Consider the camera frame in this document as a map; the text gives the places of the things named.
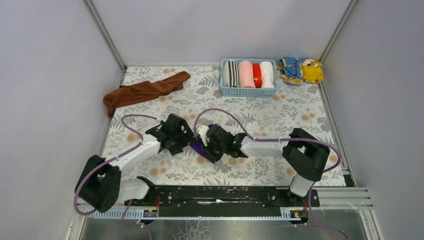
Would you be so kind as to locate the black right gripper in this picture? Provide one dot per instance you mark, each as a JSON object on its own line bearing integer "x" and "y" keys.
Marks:
{"x": 212, "y": 147}

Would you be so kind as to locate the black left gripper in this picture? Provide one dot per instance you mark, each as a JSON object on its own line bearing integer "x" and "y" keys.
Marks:
{"x": 183, "y": 136}

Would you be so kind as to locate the purple towel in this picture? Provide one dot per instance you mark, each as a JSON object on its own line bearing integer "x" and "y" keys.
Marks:
{"x": 198, "y": 142}

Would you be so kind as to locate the brown towel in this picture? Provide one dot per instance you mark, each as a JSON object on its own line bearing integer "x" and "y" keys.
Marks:
{"x": 127, "y": 95}

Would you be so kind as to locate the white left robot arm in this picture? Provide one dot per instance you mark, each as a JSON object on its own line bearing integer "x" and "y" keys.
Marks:
{"x": 101, "y": 184}

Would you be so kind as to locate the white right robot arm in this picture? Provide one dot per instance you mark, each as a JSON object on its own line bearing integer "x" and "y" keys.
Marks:
{"x": 305, "y": 154}

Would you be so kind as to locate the floral patterned table mat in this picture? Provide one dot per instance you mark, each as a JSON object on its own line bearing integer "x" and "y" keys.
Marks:
{"x": 201, "y": 102}

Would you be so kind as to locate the light blue plastic basket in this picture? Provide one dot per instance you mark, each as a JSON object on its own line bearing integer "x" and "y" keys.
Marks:
{"x": 250, "y": 92}

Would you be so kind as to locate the pink rolled towel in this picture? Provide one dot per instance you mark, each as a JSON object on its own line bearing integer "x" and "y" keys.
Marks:
{"x": 245, "y": 72}

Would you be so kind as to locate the striped rolled towel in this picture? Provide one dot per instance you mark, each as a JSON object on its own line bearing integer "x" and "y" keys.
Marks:
{"x": 230, "y": 74}

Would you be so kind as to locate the red rolled towel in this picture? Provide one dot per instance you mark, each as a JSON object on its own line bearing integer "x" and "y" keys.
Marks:
{"x": 257, "y": 75}

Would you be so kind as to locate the white rolled towel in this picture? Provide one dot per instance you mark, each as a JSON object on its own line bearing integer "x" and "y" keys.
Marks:
{"x": 267, "y": 75}

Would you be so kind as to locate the blue yellow cartoon towel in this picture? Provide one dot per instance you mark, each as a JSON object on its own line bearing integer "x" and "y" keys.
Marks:
{"x": 297, "y": 71}

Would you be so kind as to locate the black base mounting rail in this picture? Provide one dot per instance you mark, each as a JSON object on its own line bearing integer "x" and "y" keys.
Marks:
{"x": 223, "y": 201}

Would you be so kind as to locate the slotted cable duct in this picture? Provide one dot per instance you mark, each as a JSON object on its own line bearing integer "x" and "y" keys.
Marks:
{"x": 152, "y": 214}

